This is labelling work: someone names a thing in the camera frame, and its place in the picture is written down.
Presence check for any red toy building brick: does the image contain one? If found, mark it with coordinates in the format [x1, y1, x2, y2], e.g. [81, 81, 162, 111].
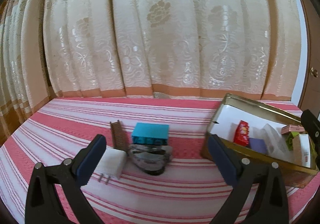
[233, 120, 249, 146]

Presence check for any white power adapter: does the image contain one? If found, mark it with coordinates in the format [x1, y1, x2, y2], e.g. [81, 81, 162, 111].
[95, 146, 127, 184]

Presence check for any brown comb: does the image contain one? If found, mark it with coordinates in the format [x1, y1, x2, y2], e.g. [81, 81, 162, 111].
[110, 120, 127, 152]

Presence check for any blue toy building brick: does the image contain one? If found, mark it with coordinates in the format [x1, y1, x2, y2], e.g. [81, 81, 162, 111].
[131, 123, 169, 145]

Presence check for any brown wooden door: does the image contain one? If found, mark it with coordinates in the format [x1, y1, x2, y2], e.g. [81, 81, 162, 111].
[298, 0, 319, 117]

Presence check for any pink small box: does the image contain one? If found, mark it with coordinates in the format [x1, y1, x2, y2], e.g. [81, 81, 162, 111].
[281, 125, 305, 134]

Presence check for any green toy brick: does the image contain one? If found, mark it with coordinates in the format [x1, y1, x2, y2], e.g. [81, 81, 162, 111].
[286, 132, 299, 151]

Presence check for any beige cardboard box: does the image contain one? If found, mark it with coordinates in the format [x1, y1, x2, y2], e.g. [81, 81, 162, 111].
[292, 134, 311, 167]

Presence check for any brass door knob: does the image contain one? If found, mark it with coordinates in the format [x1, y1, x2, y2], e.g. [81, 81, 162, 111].
[310, 67, 318, 78]

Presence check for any white paper box liner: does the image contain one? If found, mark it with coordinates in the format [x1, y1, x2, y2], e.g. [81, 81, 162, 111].
[208, 103, 313, 168]

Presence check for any purple square block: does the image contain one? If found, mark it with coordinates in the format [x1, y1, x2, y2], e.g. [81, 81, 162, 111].
[249, 138, 268, 154]

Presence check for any gold metal tin box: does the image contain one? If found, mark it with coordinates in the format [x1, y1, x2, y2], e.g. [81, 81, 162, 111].
[200, 94, 319, 188]

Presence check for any red white striped cloth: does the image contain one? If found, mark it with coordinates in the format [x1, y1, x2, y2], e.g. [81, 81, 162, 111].
[1, 98, 319, 223]

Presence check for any cream patterned side curtain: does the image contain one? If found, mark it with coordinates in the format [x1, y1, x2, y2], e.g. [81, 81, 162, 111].
[1, 0, 50, 144]

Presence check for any cream floral curtain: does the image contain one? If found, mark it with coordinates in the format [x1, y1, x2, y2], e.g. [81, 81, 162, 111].
[43, 0, 301, 101]

